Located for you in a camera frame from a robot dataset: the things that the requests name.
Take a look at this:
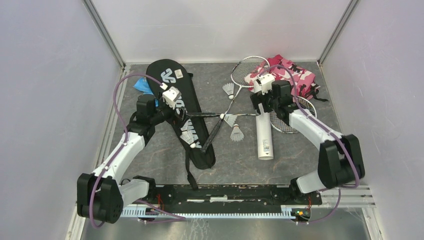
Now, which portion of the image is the shuttlecock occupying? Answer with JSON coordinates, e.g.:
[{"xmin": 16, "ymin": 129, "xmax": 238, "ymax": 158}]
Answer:
[
  {"xmin": 219, "ymin": 113, "xmax": 238, "ymax": 128},
  {"xmin": 230, "ymin": 123, "xmax": 244, "ymax": 142},
  {"xmin": 222, "ymin": 82, "xmax": 234, "ymax": 100}
]

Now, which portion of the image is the white shuttlecock tube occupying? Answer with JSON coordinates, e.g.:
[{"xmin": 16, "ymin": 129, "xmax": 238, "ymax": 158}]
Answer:
[{"xmin": 255, "ymin": 103, "xmax": 274, "ymax": 161}]

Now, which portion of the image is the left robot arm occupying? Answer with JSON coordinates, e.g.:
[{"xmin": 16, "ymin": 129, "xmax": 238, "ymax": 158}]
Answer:
[{"xmin": 76, "ymin": 94, "xmax": 178, "ymax": 228}]

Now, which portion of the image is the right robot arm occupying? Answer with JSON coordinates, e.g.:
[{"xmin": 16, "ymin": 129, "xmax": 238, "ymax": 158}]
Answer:
[{"xmin": 250, "ymin": 80, "xmax": 365, "ymax": 204}]

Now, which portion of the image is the black racket bag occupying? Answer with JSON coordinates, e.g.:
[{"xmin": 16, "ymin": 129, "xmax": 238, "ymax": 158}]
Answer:
[{"xmin": 146, "ymin": 59, "xmax": 216, "ymax": 191}]

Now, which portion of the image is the white racket upper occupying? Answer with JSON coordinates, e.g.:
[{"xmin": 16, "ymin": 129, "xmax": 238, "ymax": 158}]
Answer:
[{"xmin": 200, "ymin": 55, "xmax": 269, "ymax": 153}]

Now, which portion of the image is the white racket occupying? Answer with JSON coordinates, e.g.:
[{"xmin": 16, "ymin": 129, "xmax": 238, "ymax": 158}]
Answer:
[
  {"xmin": 181, "ymin": 97, "xmax": 323, "ymax": 135},
  {"xmin": 200, "ymin": 55, "xmax": 269, "ymax": 153}
]

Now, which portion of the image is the blue cloth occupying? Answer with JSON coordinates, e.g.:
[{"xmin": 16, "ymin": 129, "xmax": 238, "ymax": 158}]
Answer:
[{"xmin": 133, "ymin": 77, "xmax": 153, "ymax": 95}]

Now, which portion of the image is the pink camouflage bag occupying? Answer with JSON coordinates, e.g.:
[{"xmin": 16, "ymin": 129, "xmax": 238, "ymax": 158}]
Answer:
[{"xmin": 247, "ymin": 54, "xmax": 329, "ymax": 102}]

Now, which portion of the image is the white racket lower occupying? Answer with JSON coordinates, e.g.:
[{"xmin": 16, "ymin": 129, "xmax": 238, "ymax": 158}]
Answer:
[{"xmin": 181, "ymin": 97, "xmax": 323, "ymax": 135}]

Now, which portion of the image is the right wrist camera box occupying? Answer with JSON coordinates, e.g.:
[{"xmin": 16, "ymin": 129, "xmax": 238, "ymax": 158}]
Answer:
[{"xmin": 253, "ymin": 73, "xmax": 275, "ymax": 95}]

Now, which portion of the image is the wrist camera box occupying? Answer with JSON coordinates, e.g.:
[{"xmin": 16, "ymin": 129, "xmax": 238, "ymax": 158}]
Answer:
[
  {"xmin": 253, "ymin": 73, "xmax": 275, "ymax": 95},
  {"xmin": 162, "ymin": 86, "xmax": 182, "ymax": 110}
]

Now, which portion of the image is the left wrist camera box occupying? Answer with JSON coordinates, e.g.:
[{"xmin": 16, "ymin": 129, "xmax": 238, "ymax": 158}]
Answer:
[{"xmin": 162, "ymin": 86, "xmax": 182, "ymax": 110}]

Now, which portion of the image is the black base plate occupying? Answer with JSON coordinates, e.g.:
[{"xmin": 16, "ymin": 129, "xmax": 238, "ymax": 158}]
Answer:
[{"xmin": 143, "ymin": 184, "xmax": 323, "ymax": 214}]

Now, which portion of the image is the white slotted cable duct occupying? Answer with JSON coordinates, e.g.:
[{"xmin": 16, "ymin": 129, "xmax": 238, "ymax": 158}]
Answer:
[{"xmin": 120, "ymin": 204, "xmax": 296, "ymax": 220}]

